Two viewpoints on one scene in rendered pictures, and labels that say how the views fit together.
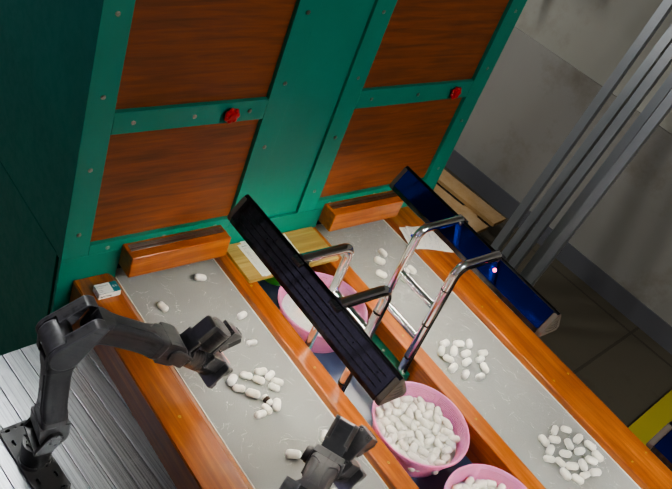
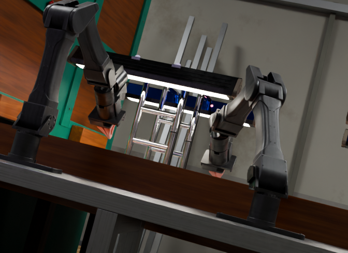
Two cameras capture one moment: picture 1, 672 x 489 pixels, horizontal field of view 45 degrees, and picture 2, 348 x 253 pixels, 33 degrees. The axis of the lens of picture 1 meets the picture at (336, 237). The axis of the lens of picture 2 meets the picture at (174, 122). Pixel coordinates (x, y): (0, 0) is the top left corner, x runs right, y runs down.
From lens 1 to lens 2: 175 cm
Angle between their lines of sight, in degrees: 47
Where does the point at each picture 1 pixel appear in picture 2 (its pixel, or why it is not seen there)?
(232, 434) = not seen: hidden behind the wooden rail
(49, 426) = (51, 103)
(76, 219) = not seen: outside the picture
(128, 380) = (46, 143)
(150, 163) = (9, 24)
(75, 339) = (84, 5)
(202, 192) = (25, 72)
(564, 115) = not seen: hidden behind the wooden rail
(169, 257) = (16, 107)
